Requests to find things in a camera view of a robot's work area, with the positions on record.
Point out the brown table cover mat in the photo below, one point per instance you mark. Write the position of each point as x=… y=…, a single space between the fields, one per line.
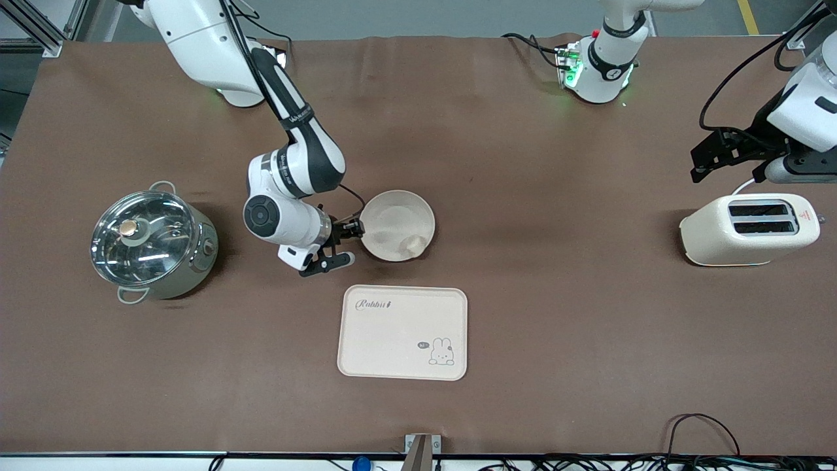
x=523 y=196

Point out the glass pot lid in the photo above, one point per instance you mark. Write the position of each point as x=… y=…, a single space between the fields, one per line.
x=157 y=258

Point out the aluminium frame profile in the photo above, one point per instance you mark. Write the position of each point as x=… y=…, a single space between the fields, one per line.
x=803 y=29
x=39 y=29

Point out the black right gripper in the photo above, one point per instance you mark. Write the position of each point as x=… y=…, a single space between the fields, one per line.
x=341 y=231

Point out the round cream plate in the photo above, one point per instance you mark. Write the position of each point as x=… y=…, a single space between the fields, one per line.
x=392 y=219

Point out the cream two-slot toaster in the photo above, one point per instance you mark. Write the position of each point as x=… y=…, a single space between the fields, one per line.
x=739 y=245

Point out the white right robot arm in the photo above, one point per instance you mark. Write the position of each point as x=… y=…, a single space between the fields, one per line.
x=307 y=150

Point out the blue round object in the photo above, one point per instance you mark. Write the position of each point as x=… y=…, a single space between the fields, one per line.
x=361 y=464

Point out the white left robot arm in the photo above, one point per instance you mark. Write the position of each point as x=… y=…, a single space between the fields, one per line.
x=608 y=65

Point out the white steamed bun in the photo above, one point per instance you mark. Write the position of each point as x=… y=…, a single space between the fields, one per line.
x=413 y=246

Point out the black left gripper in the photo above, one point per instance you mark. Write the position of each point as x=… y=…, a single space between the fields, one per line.
x=762 y=129

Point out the grey metal table bracket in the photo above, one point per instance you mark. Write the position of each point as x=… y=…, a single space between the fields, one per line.
x=422 y=451

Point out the cream rabbit print tray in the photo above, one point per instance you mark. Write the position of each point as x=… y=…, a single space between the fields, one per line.
x=392 y=340

